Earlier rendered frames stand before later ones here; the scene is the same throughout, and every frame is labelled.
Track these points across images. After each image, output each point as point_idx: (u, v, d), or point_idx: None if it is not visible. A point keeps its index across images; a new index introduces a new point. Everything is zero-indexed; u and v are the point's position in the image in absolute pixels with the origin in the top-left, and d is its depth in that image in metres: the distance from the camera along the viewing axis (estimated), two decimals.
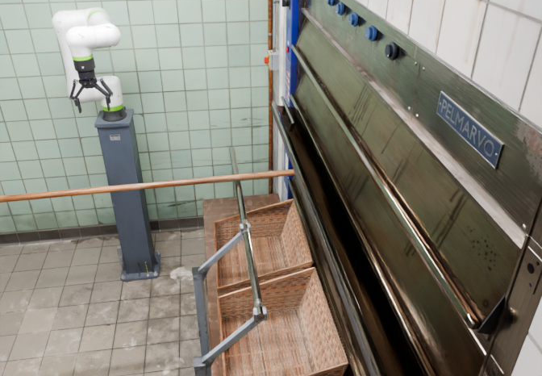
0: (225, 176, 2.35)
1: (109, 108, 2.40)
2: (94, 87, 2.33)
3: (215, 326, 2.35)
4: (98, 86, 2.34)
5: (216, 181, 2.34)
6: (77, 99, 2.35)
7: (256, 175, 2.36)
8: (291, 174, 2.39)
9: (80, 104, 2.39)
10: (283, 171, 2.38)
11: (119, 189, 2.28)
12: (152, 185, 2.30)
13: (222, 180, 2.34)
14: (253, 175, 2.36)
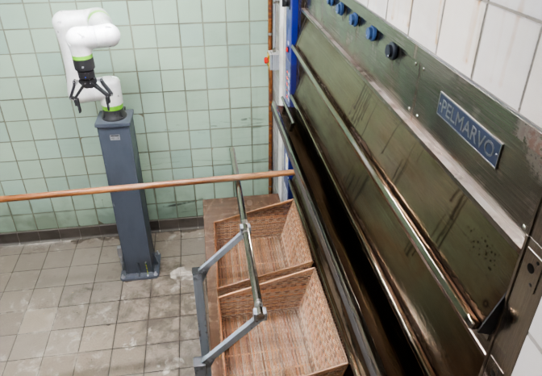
0: (225, 176, 2.35)
1: (109, 108, 2.40)
2: (94, 87, 2.33)
3: (215, 326, 2.35)
4: (98, 86, 2.34)
5: (216, 181, 2.34)
6: (77, 99, 2.35)
7: (256, 175, 2.36)
8: (291, 174, 2.39)
9: (80, 104, 2.39)
10: (283, 171, 2.38)
11: (119, 189, 2.28)
12: (152, 185, 2.30)
13: (222, 180, 2.34)
14: (253, 175, 2.36)
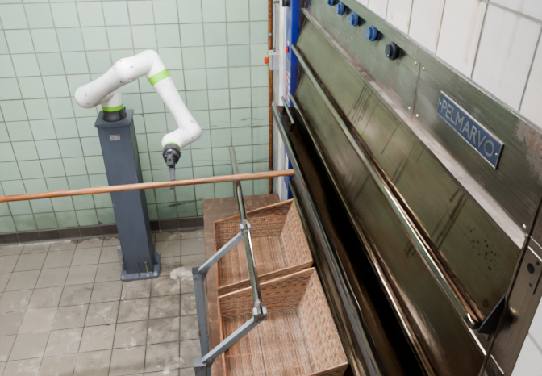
0: (225, 176, 2.35)
1: (168, 163, 2.36)
2: None
3: (215, 326, 2.35)
4: None
5: (216, 181, 2.34)
6: None
7: (256, 175, 2.36)
8: (291, 174, 2.39)
9: None
10: (283, 171, 2.38)
11: (119, 189, 2.28)
12: (152, 185, 2.30)
13: (222, 180, 2.34)
14: (253, 175, 2.36)
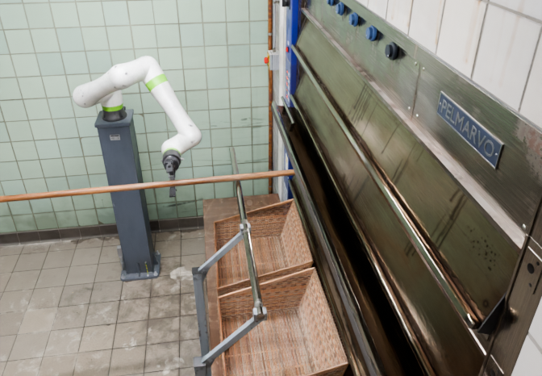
0: (225, 176, 2.35)
1: (168, 170, 2.29)
2: None
3: (215, 326, 2.35)
4: None
5: (216, 181, 2.34)
6: (171, 189, 2.41)
7: (256, 175, 2.36)
8: (291, 174, 2.39)
9: (175, 191, 2.38)
10: (283, 171, 2.38)
11: (119, 189, 2.28)
12: (152, 185, 2.30)
13: (222, 180, 2.34)
14: (253, 175, 2.36)
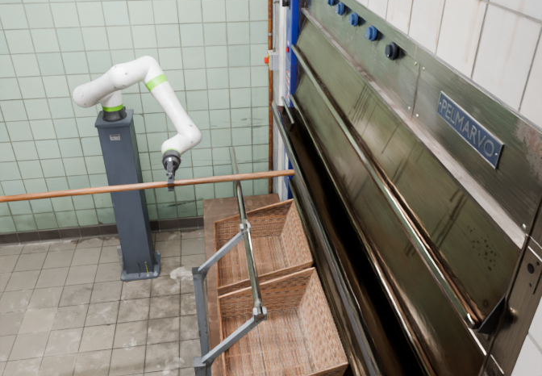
0: (225, 176, 2.35)
1: (168, 181, 2.29)
2: (167, 169, 2.41)
3: (215, 326, 2.35)
4: None
5: (216, 181, 2.34)
6: None
7: (256, 175, 2.36)
8: (291, 174, 2.39)
9: (173, 185, 2.33)
10: (283, 171, 2.38)
11: (119, 189, 2.28)
12: (152, 185, 2.30)
13: (222, 180, 2.34)
14: (253, 175, 2.36)
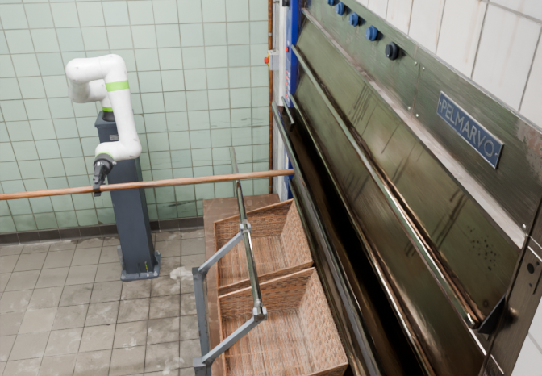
0: (166, 180, 2.30)
1: (93, 186, 2.24)
2: None
3: (215, 326, 2.35)
4: None
5: (157, 185, 2.30)
6: None
7: (198, 179, 2.32)
8: (235, 179, 2.35)
9: None
10: (227, 175, 2.34)
11: (56, 193, 2.23)
12: (91, 190, 2.25)
13: (163, 184, 2.30)
14: (195, 179, 2.32)
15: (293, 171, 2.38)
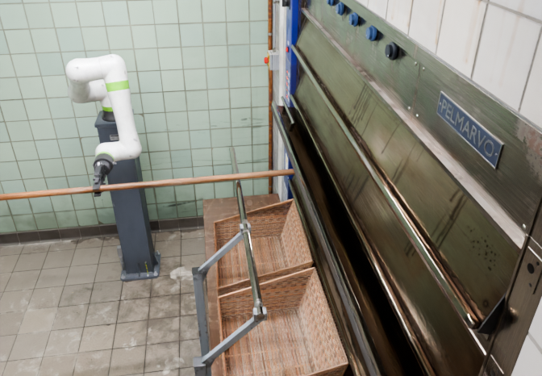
0: (166, 180, 2.30)
1: (93, 187, 2.24)
2: None
3: (215, 326, 2.35)
4: None
5: (157, 185, 2.30)
6: None
7: (198, 179, 2.32)
8: (235, 179, 2.35)
9: None
10: (227, 175, 2.34)
11: (56, 193, 2.23)
12: (91, 190, 2.25)
13: (163, 184, 2.30)
14: (195, 180, 2.32)
15: (293, 171, 2.38)
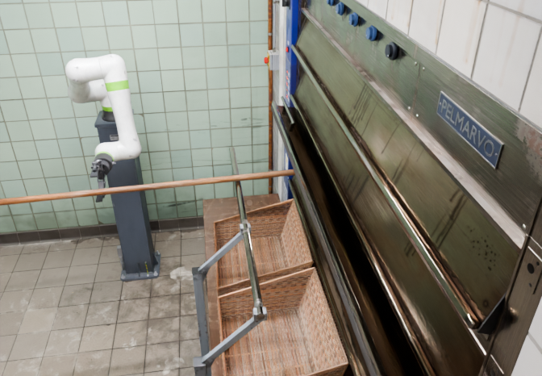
0: (166, 182, 2.31)
1: (91, 174, 2.23)
2: None
3: (215, 326, 2.35)
4: None
5: (157, 188, 2.30)
6: None
7: (198, 181, 2.33)
8: (235, 180, 2.35)
9: (102, 196, 2.32)
10: (226, 177, 2.34)
11: (57, 197, 2.24)
12: (92, 193, 2.26)
13: (163, 186, 2.31)
14: (195, 181, 2.32)
15: (293, 172, 2.38)
